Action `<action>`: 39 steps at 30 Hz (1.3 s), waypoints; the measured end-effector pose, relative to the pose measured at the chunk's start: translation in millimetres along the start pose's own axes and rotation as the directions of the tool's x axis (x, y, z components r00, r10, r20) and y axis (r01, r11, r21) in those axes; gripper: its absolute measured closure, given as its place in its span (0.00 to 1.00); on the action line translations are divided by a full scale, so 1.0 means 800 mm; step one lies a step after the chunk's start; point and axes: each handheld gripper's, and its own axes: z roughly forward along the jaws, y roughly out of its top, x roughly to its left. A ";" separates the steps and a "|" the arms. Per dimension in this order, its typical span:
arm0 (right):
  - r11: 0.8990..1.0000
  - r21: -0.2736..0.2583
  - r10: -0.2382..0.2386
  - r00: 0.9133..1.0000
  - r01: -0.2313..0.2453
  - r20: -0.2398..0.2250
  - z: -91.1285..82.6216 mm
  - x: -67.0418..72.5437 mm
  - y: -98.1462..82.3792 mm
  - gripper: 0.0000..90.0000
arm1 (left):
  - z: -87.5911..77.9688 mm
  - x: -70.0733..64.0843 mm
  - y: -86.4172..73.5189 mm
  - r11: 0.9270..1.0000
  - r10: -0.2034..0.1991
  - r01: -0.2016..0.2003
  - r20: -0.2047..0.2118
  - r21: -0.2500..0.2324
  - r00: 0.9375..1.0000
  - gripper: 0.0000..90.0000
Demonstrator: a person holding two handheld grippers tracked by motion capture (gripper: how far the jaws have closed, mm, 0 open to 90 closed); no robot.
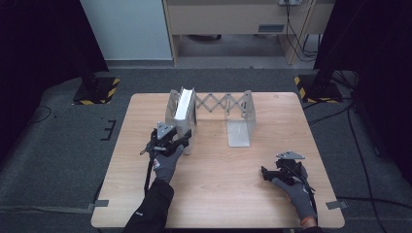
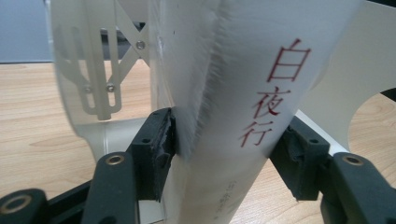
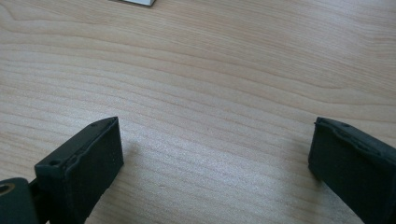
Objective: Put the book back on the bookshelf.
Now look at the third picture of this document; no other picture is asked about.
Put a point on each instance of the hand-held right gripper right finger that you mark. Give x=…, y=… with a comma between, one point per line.
x=355, y=168

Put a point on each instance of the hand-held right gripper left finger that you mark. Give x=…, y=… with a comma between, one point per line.
x=84, y=168

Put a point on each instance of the grey metal expandable book rack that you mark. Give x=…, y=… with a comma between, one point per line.
x=137, y=2

